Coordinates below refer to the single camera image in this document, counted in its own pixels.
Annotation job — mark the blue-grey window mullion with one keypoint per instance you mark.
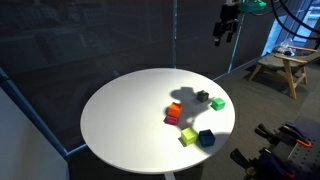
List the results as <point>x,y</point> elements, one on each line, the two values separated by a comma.
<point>234,56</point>

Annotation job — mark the purple black spring clamp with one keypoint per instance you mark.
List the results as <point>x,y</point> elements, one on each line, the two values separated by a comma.
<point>263,163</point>
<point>296,133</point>

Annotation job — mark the wooden armchair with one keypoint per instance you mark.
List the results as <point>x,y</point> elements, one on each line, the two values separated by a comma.
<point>290,63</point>

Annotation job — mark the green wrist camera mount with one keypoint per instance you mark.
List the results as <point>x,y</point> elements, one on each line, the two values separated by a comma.
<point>251,6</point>

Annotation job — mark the orange block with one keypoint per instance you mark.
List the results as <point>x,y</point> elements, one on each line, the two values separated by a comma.
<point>175,110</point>

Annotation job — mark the yellow-green block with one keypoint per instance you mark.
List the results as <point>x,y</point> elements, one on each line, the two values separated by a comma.
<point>189,136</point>

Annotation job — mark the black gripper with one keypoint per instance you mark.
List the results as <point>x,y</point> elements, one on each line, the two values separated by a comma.
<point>229,15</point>

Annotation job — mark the blue block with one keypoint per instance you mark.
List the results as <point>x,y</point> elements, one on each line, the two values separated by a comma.
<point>207,138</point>

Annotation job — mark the white table base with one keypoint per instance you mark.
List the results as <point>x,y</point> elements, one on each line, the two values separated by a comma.
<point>170,176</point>

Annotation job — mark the black perforated mounting board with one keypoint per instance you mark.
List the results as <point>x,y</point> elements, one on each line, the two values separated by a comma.
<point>305,160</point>

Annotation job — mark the window corner post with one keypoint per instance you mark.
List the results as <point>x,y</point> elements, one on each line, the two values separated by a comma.
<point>30,115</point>

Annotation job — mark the green block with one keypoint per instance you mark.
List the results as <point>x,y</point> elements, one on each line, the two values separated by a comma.
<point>218,104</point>

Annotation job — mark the pink block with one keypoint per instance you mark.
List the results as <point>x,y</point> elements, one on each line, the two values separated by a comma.
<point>171,120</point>

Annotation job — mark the grey window mullion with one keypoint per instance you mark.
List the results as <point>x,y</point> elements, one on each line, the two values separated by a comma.
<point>175,33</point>

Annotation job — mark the clear plastic bag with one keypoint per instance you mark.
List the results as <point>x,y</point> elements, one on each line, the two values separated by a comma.
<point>286,46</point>

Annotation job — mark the grey block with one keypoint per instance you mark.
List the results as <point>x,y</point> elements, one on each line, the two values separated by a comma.
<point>202,96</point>

